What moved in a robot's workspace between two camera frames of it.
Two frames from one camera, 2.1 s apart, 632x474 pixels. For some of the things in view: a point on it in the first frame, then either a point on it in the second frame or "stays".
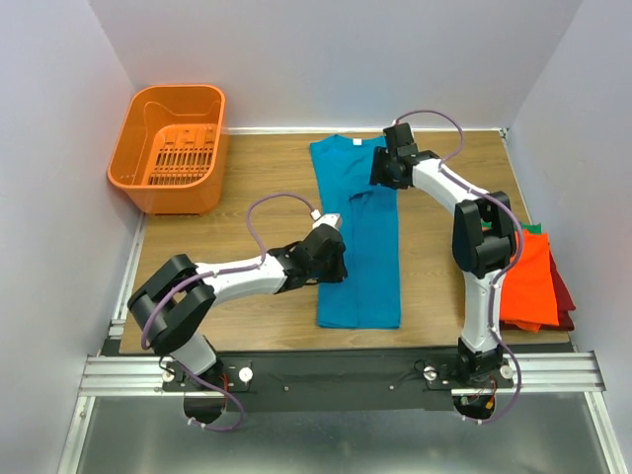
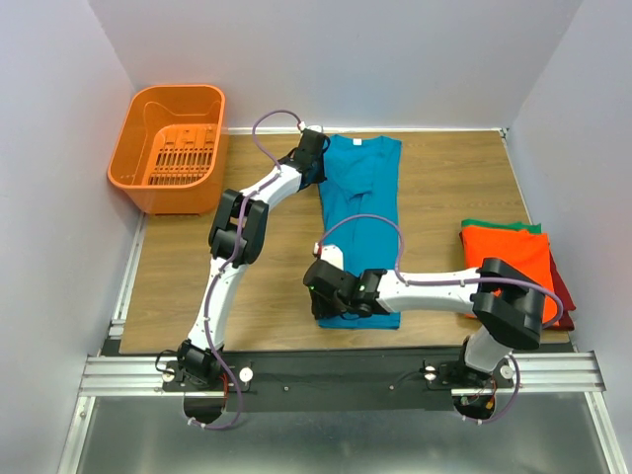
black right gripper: x=378 y=159 → x=320 y=308
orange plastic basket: x=168 y=155 stays
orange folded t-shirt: x=528 y=295 stays
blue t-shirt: x=369 y=296 stays
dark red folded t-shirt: x=563 y=300 stays
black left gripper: x=340 y=271 → x=320 y=175
